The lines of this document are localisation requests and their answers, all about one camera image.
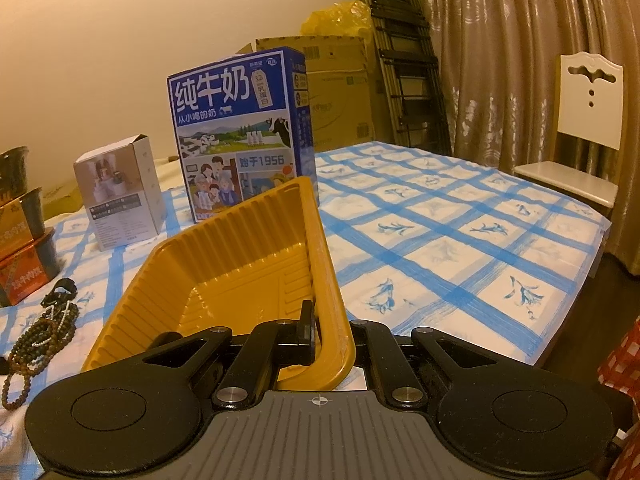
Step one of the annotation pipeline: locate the yellow plastic bag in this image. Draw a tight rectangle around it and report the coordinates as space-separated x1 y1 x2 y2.
300 1 373 41

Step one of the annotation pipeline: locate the yellow plastic tray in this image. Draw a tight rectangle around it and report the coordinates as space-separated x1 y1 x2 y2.
80 176 357 392

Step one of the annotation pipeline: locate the red instant noodle bowl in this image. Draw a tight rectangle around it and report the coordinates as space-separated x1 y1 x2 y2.
0 227 60 308

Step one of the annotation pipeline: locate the large brown cardboard box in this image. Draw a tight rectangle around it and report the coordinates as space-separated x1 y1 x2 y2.
255 35 378 153

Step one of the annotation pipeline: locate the black strap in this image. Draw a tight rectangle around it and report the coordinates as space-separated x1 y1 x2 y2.
45 280 77 307

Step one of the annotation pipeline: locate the gold instant noodle bowl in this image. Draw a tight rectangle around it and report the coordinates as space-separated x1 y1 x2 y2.
0 187 47 256

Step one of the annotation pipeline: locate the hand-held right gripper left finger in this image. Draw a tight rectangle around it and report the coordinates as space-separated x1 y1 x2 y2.
142 300 318 408

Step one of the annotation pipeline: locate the beige patterned curtain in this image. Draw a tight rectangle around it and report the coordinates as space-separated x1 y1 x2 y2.
415 0 640 276

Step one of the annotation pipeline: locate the white bead bracelet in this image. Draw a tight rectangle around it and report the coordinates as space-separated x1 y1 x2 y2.
41 300 76 347

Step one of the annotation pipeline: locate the red checked cloth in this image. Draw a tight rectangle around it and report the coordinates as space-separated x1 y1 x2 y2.
597 317 640 480

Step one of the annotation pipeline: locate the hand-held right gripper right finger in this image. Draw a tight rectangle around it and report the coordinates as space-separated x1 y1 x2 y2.
348 319 501 406

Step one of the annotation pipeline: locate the white wooden chair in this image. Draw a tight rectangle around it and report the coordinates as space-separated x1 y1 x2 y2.
514 51 626 221

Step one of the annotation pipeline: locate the brown wooden bead necklace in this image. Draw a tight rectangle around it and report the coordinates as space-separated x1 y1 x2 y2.
0 302 81 410

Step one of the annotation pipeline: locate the blue milk carton box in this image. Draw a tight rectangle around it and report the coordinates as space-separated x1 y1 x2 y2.
167 46 321 224

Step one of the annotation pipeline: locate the blue checked tablecloth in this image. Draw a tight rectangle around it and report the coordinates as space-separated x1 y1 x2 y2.
0 142 613 461

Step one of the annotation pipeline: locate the small white product box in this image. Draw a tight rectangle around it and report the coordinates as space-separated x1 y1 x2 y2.
73 134 166 252

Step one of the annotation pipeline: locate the folding ladder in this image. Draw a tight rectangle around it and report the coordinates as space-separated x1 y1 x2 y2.
357 0 453 156

